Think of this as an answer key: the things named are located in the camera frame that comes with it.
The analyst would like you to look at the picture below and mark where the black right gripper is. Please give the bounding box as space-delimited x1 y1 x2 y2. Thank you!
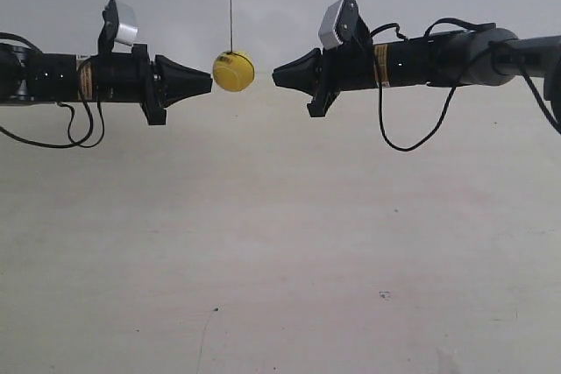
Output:
272 39 377 117

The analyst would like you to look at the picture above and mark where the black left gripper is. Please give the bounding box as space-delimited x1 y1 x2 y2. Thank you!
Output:
90 44 213 125

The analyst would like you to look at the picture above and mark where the yellow tennis ball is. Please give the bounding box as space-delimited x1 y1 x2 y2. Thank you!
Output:
212 51 255 92

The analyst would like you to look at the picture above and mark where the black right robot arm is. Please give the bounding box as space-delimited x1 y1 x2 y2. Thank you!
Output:
272 25 560 117

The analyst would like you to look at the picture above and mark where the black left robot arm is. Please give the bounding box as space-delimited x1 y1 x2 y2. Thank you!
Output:
1 43 213 126

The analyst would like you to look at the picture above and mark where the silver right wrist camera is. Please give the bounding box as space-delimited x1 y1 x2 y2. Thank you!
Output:
318 0 373 54

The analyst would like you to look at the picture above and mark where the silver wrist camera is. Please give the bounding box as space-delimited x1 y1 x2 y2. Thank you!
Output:
318 0 373 54
97 0 138 54

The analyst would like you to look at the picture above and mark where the black hanging string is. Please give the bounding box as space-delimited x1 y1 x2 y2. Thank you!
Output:
227 0 235 58

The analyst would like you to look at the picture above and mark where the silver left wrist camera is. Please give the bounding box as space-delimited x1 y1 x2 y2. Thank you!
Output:
97 0 138 54

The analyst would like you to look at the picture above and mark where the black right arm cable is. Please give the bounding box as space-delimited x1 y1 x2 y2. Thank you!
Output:
370 18 561 152

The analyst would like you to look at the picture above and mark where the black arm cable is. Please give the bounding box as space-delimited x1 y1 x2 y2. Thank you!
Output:
0 32 105 149
370 18 561 152

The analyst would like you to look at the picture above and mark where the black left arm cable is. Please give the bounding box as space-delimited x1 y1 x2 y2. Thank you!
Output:
0 32 105 149

